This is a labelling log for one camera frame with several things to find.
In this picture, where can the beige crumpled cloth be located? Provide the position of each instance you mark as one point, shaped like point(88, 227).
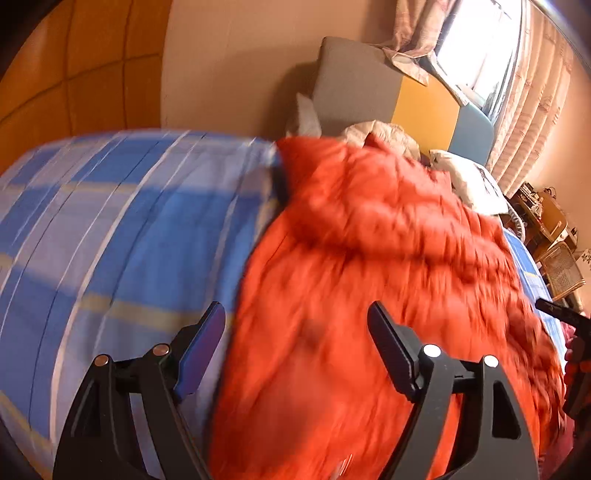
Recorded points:
point(383, 134)

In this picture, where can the wooden desk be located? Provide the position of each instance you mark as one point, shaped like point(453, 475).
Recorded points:
point(549, 221)

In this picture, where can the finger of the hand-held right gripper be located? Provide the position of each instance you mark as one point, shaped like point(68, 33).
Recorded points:
point(554, 310)

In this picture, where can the grey padded rail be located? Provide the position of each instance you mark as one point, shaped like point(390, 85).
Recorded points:
point(516, 221)

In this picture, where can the white printed pillow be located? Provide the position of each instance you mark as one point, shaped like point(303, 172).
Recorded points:
point(471, 182)

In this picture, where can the short patterned beige curtain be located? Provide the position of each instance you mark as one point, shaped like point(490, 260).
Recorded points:
point(415, 32)

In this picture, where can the white cloth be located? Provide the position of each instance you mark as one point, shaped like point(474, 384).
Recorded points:
point(304, 117)

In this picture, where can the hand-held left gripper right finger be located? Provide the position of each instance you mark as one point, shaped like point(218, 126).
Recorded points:
point(390, 346)

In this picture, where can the wicker chair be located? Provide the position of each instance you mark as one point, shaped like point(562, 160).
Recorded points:
point(561, 267)

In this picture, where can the orange down jacket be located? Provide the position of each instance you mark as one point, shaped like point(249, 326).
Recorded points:
point(369, 258)

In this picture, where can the long patterned beige curtain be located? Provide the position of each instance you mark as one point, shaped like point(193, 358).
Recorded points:
point(531, 106)

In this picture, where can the wooden panelled wardrobe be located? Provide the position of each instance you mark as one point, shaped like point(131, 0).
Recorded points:
point(78, 64)

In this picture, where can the window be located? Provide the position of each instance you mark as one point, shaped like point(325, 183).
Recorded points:
point(480, 46)

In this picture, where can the red ruffled blanket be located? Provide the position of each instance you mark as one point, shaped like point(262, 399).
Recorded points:
point(558, 452)

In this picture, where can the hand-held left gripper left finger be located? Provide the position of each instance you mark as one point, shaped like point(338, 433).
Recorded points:
point(203, 348)

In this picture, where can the blue plaid bed sheet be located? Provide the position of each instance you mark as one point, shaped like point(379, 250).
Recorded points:
point(115, 221)

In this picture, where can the white printed paper bag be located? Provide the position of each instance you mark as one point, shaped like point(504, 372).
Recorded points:
point(584, 257)

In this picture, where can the grey yellow blue headboard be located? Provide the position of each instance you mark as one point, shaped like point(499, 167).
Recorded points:
point(360, 87)

